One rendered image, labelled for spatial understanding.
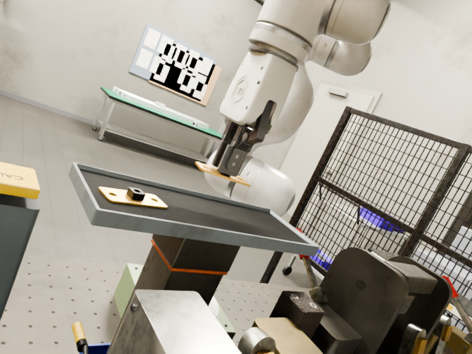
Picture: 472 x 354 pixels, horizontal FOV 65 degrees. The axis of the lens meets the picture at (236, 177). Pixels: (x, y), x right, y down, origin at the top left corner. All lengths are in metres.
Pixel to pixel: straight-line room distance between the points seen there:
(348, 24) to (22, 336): 0.85
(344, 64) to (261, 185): 0.35
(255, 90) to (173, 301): 0.27
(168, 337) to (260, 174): 0.57
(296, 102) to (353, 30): 0.41
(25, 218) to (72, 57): 6.38
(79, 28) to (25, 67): 1.02
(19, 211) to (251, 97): 0.29
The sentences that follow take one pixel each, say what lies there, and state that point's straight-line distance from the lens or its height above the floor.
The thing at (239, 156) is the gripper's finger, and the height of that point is 1.25.
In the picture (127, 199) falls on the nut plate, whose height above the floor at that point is 1.16.
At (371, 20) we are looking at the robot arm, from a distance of 0.51.
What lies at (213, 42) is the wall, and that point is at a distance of 7.38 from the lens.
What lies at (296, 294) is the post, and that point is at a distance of 0.59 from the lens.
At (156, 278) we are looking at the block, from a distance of 0.55.
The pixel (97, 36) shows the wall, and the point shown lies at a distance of 6.80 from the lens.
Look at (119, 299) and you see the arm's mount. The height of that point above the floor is 0.72.
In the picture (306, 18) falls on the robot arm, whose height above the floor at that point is 1.45.
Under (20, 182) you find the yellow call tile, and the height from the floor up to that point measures 1.16.
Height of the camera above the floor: 1.32
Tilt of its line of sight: 10 degrees down
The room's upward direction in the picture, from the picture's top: 24 degrees clockwise
